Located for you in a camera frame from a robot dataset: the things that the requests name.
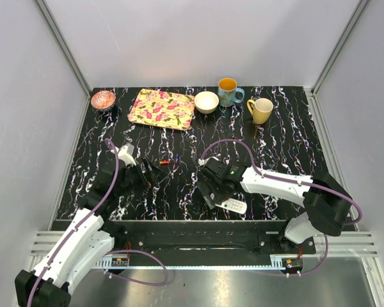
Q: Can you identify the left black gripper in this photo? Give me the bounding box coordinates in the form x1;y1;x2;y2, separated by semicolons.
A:
116;156;168;196

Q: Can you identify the white remote control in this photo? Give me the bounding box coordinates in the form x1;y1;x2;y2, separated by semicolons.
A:
215;198;247;214

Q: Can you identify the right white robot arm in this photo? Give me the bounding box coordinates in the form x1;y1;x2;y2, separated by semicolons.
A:
198;157;351;253

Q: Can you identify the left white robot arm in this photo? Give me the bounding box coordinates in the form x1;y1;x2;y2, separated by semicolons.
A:
15;157;163;306

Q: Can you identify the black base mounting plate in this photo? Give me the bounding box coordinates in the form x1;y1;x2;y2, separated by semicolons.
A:
94;221;316;271

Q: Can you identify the floral rectangular tray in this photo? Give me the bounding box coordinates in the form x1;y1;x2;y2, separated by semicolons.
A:
128;88;195;130

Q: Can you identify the cream ceramic bowl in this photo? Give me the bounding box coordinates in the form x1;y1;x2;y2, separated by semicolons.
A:
194;91;219;114

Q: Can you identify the red patterned small bowl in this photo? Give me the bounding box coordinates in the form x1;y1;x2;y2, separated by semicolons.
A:
90;90;116;111

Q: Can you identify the yellow mug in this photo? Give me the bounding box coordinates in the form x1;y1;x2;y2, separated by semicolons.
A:
246;98;273;125

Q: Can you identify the blue butterfly mug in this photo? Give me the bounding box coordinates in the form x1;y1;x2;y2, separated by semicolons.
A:
218;77;245;107

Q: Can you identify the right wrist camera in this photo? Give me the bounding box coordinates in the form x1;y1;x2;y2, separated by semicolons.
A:
198;157;219;166

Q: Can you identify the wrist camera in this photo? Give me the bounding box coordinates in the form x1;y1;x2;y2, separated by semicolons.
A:
118;143;136;166
198;157;219;166

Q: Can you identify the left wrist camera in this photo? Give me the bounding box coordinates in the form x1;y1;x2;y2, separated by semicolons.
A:
118;143;136;166

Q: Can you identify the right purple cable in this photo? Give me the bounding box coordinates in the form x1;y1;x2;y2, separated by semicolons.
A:
200;139;363;278

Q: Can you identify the left aluminium frame post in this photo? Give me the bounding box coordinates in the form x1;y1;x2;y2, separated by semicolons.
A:
33;0;92;98

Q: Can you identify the aluminium frame post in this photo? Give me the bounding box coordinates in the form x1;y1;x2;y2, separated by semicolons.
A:
33;0;92;98
310;0;372;96

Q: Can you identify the right aluminium frame post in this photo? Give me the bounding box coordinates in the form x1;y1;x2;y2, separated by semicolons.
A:
310;0;372;96

